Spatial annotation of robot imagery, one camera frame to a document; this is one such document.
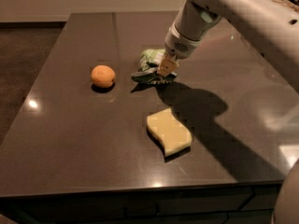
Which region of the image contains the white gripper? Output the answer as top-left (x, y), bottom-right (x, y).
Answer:
top-left (154, 25), bottom-right (200, 77)

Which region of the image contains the green jalapeno chip bag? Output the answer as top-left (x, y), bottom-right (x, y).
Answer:
top-left (131, 49), bottom-right (178, 85)

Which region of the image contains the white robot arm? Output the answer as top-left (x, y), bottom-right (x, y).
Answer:
top-left (157, 0), bottom-right (299, 90)

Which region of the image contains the orange fruit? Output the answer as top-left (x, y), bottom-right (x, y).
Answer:
top-left (91, 65), bottom-right (116, 89)

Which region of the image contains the yellow sponge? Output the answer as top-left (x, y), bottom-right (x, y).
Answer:
top-left (147, 108), bottom-right (192, 157)

